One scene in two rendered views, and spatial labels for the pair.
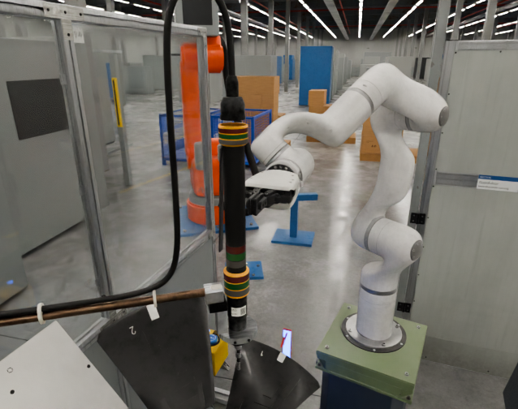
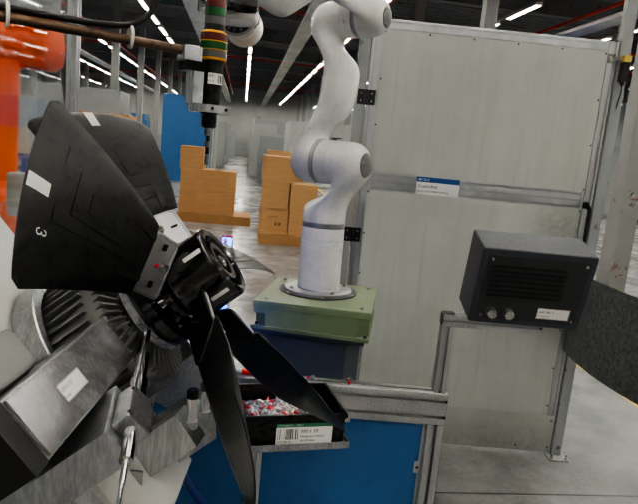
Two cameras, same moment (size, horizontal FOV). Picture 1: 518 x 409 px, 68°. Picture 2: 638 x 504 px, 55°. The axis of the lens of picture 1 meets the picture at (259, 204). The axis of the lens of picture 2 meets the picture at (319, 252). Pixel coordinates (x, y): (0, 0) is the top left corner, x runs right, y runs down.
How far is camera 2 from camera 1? 0.71 m
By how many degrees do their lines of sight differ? 23
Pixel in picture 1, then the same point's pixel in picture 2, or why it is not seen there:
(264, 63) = (109, 102)
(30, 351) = not seen: outside the picture
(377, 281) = (324, 210)
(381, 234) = (327, 150)
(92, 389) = not seen: outside the picture
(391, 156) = (336, 60)
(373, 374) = (325, 314)
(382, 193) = (327, 103)
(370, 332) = (316, 281)
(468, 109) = (401, 97)
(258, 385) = not seen: hidden behind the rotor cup
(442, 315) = (385, 367)
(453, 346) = not seen: hidden behind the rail
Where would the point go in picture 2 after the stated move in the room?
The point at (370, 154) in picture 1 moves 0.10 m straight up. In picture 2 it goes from (273, 235) to (274, 228)
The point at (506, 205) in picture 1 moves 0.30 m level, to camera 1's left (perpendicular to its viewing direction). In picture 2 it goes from (447, 214) to (389, 210)
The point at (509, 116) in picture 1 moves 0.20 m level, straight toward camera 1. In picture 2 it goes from (443, 108) to (442, 104)
